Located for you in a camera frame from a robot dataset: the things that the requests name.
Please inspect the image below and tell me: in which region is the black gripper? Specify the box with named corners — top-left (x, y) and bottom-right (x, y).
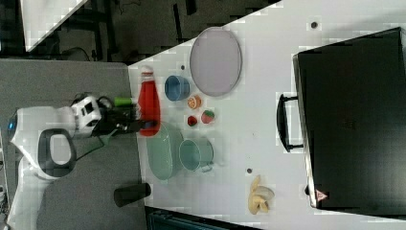
top-left (92, 107), bottom-right (157, 136)

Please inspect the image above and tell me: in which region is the red ketchup bottle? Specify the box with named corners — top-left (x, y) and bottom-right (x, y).
top-left (138, 65), bottom-right (161, 137)

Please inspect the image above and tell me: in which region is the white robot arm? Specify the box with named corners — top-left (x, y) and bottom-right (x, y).
top-left (5, 93), bottom-right (157, 230)

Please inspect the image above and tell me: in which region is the green oval strainer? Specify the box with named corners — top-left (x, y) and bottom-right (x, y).
top-left (147, 122), bottom-right (183, 180)

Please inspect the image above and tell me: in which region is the blue bowl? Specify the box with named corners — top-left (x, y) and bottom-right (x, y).
top-left (165, 76), bottom-right (190, 102)

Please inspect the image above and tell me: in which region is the toy raspberry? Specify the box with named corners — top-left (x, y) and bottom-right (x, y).
top-left (187, 116), bottom-right (197, 127)

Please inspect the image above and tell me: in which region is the teal cup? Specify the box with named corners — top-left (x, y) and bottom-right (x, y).
top-left (179, 138), bottom-right (214, 173)

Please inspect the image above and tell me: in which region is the toy orange slice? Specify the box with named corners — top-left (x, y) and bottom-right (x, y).
top-left (188, 95), bottom-right (202, 109)

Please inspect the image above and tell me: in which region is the black cylinder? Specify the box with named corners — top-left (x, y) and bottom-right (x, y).
top-left (114, 183), bottom-right (151, 207)

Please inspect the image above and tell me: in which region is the toy strawberry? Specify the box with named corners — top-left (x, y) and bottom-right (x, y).
top-left (201, 110), bottom-right (214, 124)

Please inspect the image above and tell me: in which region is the lilac round plate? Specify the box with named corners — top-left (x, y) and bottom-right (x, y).
top-left (190, 27), bottom-right (242, 97)

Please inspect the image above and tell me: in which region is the peeled toy banana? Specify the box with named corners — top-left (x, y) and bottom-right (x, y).
top-left (248, 175), bottom-right (275, 215)

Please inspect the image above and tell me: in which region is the silver toaster oven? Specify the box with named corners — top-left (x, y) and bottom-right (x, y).
top-left (276, 27), bottom-right (406, 219)

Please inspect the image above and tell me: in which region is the black cable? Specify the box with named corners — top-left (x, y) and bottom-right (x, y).
top-left (76, 95), bottom-right (114, 161)

